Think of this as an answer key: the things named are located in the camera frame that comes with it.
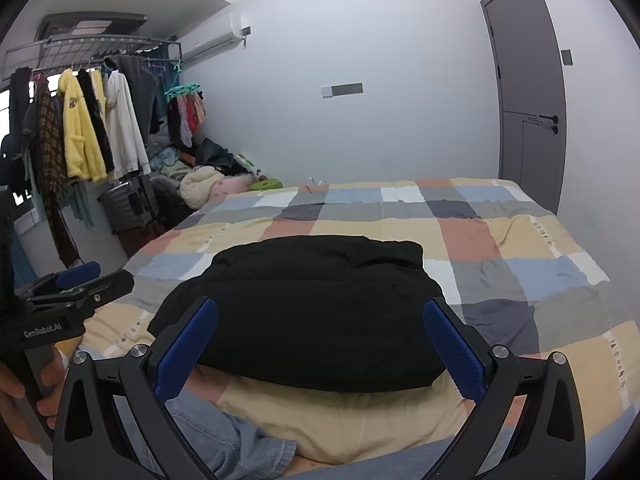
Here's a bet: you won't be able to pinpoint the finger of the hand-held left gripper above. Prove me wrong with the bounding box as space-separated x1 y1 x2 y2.
20 261 102 301
52 270 136 319

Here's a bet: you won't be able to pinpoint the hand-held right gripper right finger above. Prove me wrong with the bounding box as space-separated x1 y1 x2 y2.
422 296 587 480

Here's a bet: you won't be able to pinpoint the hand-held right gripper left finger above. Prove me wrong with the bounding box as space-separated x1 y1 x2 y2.
52 296 218 480

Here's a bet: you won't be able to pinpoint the black puffer jacket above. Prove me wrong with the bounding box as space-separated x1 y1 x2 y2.
147 234 449 394

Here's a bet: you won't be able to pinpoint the pile of clothes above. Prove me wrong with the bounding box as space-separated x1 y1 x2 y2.
147 134 284 212

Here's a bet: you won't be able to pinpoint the metal clothes rack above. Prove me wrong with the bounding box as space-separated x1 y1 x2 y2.
4 34 184 242

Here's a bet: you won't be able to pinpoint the person's left hand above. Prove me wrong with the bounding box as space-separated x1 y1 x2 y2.
0 342 69 444

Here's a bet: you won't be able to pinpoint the teal hanging garment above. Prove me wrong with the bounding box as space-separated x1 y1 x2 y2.
25 154 97 232

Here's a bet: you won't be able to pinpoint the grey suitcase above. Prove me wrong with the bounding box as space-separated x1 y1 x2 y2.
97 181 152 234

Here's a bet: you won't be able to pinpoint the person's jeans legs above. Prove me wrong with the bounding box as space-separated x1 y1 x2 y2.
112 387 501 480

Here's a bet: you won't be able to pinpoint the checkered bed quilt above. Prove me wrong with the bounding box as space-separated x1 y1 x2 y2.
65 177 629 480

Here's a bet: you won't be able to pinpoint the brown houndstooth coat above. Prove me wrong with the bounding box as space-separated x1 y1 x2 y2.
29 76 82 269

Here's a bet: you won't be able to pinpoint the cream plush coat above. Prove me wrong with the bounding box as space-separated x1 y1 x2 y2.
179 165 227 209

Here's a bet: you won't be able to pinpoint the yellow fleece jacket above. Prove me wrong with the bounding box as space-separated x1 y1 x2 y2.
57 67 109 184

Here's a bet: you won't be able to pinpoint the white hoodie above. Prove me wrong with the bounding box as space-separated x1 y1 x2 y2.
104 69 152 177

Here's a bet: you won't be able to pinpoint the small hanging garments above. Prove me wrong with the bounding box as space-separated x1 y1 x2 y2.
167 92 207 149

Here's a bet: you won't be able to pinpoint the dark grey hanging hoodie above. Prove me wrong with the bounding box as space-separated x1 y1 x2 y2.
104 54 169 137

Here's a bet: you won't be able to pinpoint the green clip hanger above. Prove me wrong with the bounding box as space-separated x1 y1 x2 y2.
163 83 206 101

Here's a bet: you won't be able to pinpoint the white air conditioner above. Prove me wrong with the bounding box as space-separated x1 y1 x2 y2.
179 9 251 62

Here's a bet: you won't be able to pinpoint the grey door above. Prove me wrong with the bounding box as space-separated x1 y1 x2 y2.
480 0 569 217

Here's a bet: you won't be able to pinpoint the grey wall switch panel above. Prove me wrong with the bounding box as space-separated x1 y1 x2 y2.
321 81 365 99

